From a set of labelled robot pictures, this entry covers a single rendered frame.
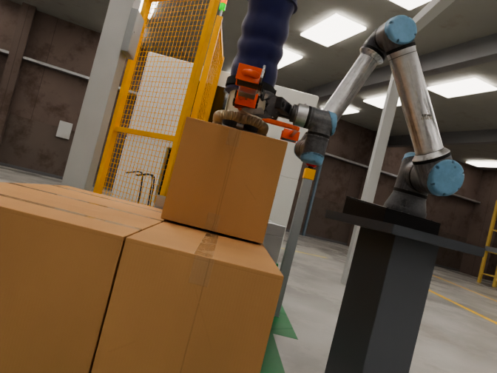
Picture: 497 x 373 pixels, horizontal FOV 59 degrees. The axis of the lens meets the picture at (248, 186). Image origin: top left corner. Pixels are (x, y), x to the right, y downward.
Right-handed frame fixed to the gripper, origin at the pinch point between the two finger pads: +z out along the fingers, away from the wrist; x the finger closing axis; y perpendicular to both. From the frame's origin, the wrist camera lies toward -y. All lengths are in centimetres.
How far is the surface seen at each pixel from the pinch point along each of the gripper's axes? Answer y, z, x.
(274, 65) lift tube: 21.9, -7.7, 22.7
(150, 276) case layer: -64, 10, -62
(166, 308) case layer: -64, 5, -68
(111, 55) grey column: 128, 99, 34
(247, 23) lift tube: 20.8, 8.4, 37.4
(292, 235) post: 117, -50, -54
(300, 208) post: 117, -51, -35
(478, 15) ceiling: 417, -275, 291
